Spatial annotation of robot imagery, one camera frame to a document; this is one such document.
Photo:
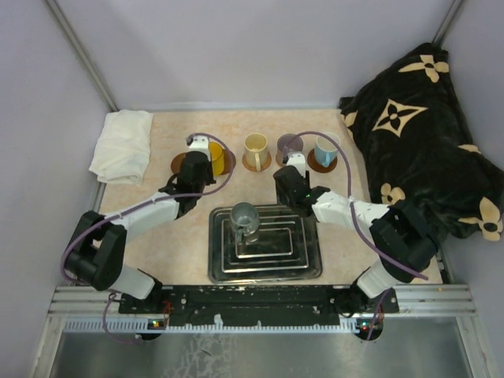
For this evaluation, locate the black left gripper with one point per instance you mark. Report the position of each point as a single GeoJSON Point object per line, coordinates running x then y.
{"type": "Point", "coordinates": [210, 178]}

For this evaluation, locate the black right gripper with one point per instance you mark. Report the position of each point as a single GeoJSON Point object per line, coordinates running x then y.
{"type": "Point", "coordinates": [281, 197]}

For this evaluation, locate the yellow mug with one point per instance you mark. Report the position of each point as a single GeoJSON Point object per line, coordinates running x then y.
{"type": "Point", "coordinates": [217, 158]}

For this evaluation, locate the reddish brown wooden coaster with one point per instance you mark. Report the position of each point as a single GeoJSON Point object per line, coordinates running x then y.
{"type": "Point", "coordinates": [229, 162]}

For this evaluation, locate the dark brown wooden coaster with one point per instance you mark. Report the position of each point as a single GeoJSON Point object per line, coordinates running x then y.
{"type": "Point", "coordinates": [315, 166]}

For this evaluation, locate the light woven coaster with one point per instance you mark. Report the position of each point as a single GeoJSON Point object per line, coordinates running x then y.
{"type": "Point", "coordinates": [281, 159]}

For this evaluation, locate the purple translucent cup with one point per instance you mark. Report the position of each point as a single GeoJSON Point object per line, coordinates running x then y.
{"type": "Point", "coordinates": [287, 143]}

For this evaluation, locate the white and blue mug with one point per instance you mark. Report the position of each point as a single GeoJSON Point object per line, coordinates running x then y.
{"type": "Point", "coordinates": [325, 152]}

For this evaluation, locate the tan woven coaster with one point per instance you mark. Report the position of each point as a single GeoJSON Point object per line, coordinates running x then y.
{"type": "Point", "coordinates": [267, 162]}

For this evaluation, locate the cream mug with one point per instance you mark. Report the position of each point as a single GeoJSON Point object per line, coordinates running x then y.
{"type": "Point", "coordinates": [256, 151]}

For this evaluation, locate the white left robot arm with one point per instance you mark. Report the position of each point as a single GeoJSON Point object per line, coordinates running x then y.
{"type": "Point", "coordinates": [95, 253]}

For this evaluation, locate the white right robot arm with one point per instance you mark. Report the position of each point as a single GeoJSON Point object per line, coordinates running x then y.
{"type": "Point", "coordinates": [402, 239]}

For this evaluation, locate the grey mug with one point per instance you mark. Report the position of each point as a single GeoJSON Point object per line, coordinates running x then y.
{"type": "Point", "coordinates": [245, 220]}

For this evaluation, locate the metal serving tray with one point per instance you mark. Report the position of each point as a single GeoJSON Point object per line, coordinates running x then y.
{"type": "Point", "coordinates": [285, 247]}

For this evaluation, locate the white folded cloth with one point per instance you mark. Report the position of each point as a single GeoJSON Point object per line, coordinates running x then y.
{"type": "Point", "coordinates": [122, 152]}

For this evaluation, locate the black floral blanket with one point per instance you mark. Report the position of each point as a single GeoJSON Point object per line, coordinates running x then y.
{"type": "Point", "coordinates": [417, 147]}

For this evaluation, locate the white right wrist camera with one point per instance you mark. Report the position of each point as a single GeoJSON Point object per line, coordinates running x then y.
{"type": "Point", "coordinates": [297, 160]}

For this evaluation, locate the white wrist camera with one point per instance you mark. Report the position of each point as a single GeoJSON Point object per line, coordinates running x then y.
{"type": "Point", "coordinates": [297, 160]}
{"type": "Point", "coordinates": [198, 143]}

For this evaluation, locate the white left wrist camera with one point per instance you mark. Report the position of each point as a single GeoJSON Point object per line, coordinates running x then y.
{"type": "Point", "coordinates": [198, 143]}

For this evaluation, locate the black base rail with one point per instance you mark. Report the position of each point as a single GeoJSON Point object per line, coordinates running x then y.
{"type": "Point", "coordinates": [283, 306]}

